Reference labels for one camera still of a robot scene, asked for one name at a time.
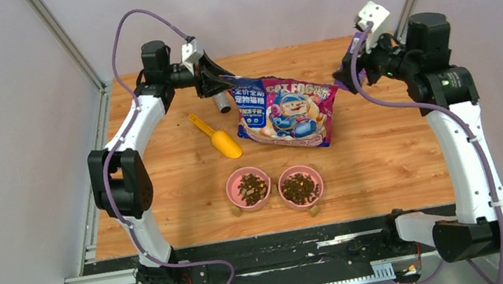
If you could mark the pink pet bowl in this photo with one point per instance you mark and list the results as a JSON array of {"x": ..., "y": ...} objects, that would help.
[
  {"x": 313, "y": 208},
  {"x": 231, "y": 190}
]

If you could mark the left pink pet bowl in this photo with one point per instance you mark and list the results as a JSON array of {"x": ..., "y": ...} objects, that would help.
[{"x": 231, "y": 190}]

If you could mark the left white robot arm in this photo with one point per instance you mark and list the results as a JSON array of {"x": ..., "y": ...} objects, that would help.
[{"x": 120, "y": 182}]

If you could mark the brown kibble in left bowl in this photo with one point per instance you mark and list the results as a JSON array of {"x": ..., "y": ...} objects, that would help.
[{"x": 252, "y": 189}]

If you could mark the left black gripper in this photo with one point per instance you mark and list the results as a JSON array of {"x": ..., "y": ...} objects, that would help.
[{"x": 208, "y": 78}]

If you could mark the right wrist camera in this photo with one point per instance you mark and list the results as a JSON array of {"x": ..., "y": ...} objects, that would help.
[{"x": 374, "y": 19}]

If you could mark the yellow plastic scoop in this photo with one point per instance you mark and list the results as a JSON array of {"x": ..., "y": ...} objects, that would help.
[{"x": 219, "y": 139}]

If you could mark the purple box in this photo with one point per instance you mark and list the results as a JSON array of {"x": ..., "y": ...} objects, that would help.
[{"x": 357, "y": 43}]

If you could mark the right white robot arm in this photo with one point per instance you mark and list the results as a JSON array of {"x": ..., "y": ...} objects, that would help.
[{"x": 446, "y": 96}]

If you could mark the pink blue pet food bag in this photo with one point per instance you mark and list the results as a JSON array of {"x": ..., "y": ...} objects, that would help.
[{"x": 282, "y": 111}]

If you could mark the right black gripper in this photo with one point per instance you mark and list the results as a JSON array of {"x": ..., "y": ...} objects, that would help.
[{"x": 364, "y": 59}]

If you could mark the brown kibble in bowl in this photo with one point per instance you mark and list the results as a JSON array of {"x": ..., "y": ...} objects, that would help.
[
  {"x": 252, "y": 189},
  {"x": 300, "y": 189}
]

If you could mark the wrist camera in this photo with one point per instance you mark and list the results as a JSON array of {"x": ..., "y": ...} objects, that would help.
[
  {"x": 374, "y": 19},
  {"x": 191, "y": 54}
]

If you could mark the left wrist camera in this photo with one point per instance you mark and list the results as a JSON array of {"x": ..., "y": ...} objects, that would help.
[{"x": 191, "y": 54}]

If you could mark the brown kibble in right bowl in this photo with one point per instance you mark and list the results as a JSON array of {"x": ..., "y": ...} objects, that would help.
[{"x": 300, "y": 189}]

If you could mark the grey metal cylinder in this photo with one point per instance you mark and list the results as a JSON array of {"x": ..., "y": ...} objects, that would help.
[{"x": 222, "y": 103}]

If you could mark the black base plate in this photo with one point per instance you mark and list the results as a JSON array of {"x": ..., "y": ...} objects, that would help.
[{"x": 316, "y": 255}]

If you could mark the right pink pet bowl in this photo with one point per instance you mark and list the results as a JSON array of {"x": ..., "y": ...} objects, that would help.
[{"x": 313, "y": 208}]

